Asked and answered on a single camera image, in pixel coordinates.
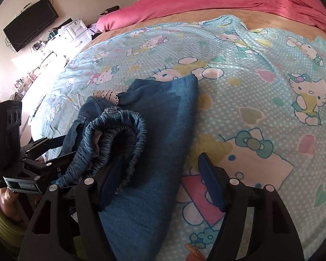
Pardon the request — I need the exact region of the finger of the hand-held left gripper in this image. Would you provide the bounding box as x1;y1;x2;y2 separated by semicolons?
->
22;152;77;182
20;135;72;157

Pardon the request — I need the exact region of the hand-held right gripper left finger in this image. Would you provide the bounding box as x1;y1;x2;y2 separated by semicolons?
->
18;155;126;261

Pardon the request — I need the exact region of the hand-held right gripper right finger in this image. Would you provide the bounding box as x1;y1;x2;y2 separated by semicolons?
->
198;152;305;261

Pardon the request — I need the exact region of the person's left forearm green sleeve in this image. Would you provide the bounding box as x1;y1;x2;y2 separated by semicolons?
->
0;194;26;251

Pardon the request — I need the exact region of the person's left hand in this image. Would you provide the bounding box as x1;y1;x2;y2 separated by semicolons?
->
0;189;24;223

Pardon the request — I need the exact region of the orange glittery object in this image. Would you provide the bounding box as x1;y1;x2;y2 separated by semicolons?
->
185;243;207;261

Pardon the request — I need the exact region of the light blue cartoon printed blanket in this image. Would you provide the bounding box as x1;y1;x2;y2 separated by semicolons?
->
30;15;326;261

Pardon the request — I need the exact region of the white dresser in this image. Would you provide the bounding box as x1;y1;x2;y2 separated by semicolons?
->
30;18;92;69

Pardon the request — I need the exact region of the purple cloth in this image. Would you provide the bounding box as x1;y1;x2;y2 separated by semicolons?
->
88;23;101;37

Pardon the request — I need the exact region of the small black bag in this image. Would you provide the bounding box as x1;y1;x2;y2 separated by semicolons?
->
102;5;120;15

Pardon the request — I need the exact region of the bed with beige sheet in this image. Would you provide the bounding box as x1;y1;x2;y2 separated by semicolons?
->
79;8;326;55

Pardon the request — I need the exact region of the pink duvet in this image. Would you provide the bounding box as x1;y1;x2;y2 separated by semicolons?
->
96;0;326;33

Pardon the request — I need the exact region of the black wall television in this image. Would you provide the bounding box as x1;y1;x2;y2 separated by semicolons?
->
3;0;59;53

